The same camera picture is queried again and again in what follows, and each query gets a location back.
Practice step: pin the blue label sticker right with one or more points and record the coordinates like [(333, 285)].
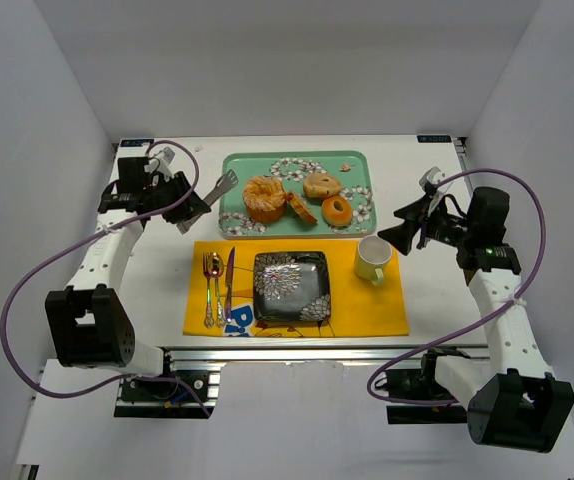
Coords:
[(424, 138)]

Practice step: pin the blue label sticker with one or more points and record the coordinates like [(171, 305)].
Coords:
[(424, 138), (135, 143)]

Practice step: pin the black floral square plate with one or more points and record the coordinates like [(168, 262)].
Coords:
[(291, 286)]

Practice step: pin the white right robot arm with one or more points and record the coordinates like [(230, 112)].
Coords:
[(514, 401)]

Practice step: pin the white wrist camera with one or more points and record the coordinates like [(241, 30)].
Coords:
[(160, 163), (429, 182)]

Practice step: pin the pale yellow mug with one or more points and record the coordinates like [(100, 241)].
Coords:
[(373, 254)]

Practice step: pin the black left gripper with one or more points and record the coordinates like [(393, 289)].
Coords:
[(175, 195)]

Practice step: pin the brown bread slice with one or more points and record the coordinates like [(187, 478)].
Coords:
[(298, 204)]

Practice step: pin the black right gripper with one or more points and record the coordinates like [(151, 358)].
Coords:
[(422, 227)]

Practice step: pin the iridescent spoon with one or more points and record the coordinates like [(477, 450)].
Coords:
[(216, 269)]

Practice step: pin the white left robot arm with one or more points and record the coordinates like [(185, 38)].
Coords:
[(90, 327)]

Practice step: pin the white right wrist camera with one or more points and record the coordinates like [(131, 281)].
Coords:
[(429, 182)]

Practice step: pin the aluminium table rail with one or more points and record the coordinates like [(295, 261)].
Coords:
[(278, 353)]

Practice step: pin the small glazed donut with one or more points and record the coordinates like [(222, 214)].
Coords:
[(337, 211)]

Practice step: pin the iridescent fork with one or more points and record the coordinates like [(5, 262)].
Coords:
[(206, 265)]

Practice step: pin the blue label sticker left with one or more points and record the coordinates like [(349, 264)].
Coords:
[(135, 143)]

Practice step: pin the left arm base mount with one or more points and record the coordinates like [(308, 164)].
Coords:
[(192, 394)]

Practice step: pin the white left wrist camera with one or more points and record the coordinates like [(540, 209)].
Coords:
[(160, 163)]

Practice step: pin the silver metal tongs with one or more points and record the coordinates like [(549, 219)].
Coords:
[(223, 185)]

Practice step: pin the iridescent knife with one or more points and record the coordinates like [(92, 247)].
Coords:
[(230, 266)]

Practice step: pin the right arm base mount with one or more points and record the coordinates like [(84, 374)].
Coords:
[(418, 385)]

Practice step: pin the chocolate chip bagel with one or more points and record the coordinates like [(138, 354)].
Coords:
[(321, 186)]

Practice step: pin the yellow placemat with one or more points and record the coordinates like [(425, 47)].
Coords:
[(359, 309)]

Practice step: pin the large sugared ring bread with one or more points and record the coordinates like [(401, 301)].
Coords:
[(264, 198)]

